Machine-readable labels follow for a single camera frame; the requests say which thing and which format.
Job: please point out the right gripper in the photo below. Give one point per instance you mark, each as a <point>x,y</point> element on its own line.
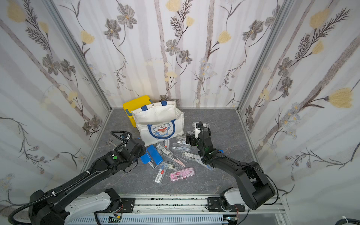
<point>198,138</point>

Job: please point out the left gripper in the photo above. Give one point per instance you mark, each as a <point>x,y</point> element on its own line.
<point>143,150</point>

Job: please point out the clear case with red label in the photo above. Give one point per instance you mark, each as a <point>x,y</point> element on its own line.
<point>161,172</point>

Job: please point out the white canvas cartoon tote bag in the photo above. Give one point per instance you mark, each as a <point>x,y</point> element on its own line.
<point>159,121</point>

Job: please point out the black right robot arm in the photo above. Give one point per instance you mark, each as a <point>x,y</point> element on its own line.
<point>254,185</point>

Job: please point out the right arm mounting base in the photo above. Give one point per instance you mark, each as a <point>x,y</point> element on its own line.
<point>219,204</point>

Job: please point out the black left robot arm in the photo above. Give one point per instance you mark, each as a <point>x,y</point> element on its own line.
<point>49,208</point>

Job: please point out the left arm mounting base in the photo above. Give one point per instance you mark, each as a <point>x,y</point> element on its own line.
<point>124,205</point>

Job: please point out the clear long compass case right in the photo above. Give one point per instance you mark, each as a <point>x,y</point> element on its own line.
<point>196,158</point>

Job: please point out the clear case with pink compass centre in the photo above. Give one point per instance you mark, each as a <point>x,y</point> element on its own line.
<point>163,151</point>

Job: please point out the pink compass set case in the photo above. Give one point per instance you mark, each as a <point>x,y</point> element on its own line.
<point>182,174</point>

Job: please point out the clear case small lower centre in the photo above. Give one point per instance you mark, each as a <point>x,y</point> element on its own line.
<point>171,166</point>

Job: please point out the yellow plastic lidded box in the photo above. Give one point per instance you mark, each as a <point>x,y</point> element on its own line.
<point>134,104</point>

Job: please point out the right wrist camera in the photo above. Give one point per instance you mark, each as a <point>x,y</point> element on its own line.
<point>198,130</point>

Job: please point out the aluminium front rail frame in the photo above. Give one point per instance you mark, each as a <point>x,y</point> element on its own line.
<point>175,210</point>

